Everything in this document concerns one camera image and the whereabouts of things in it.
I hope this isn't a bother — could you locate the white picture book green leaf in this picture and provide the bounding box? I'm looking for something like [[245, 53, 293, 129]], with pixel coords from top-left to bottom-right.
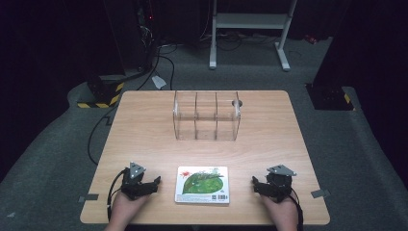
[[174, 166, 231, 205]]

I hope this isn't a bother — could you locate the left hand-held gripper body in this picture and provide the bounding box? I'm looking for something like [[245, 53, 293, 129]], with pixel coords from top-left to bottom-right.
[[120, 162, 152, 202]]

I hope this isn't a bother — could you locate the bundle of dark cables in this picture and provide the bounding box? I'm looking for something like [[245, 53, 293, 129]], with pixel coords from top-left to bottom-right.
[[198, 29, 281, 53]]

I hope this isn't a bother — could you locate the dark equipment rack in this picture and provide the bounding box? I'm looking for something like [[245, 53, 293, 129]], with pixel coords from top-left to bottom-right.
[[104, 0, 160, 74]]

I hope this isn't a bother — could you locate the hand-held gripper black cable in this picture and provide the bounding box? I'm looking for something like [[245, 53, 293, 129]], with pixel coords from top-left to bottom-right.
[[290, 192, 305, 231], [106, 168, 128, 222]]

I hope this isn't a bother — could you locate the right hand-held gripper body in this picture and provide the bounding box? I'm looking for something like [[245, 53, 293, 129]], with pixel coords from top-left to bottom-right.
[[264, 164, 297, 204]]

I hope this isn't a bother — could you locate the long black floor cable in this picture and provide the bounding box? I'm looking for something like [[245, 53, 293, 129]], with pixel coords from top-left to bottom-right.
[[87, 104, 120, 167]]

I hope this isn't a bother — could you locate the grey tape strip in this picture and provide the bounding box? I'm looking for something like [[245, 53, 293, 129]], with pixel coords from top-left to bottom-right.
[[310, 189, 331, 199], [78, 193, 100, 203]]

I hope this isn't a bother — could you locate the grey paper scrap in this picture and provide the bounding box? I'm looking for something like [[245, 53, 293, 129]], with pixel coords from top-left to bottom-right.
[[151, 75, 167, 90]]

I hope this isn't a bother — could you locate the clear acrylic divided organizer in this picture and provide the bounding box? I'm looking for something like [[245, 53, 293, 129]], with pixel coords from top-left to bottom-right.
[[172, 90, 242, 141]]

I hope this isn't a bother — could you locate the black looped floor cable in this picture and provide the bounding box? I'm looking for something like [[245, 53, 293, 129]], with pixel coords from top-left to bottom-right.
[[136, 43, 177, 91]]

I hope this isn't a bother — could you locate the person's left hand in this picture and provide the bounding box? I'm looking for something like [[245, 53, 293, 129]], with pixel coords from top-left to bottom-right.
[[110, 191, 151, 226]]

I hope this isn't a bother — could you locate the left hand-held gripper black cable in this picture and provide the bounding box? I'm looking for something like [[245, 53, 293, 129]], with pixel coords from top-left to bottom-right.
[[106, 168, 128, 222]]

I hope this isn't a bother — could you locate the right hand-held gripper black cable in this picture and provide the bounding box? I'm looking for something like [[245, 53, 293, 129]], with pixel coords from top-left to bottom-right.
[[290, 192, 305, 231]]

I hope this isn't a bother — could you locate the black yellow striped base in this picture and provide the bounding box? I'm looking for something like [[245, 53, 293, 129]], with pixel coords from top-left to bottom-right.
[[305, 83, 356, 112], [76, 74, 125, 110]]

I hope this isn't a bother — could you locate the white metal stand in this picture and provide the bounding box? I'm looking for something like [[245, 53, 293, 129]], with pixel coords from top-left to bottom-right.
[[209, 0, 298, 72]]

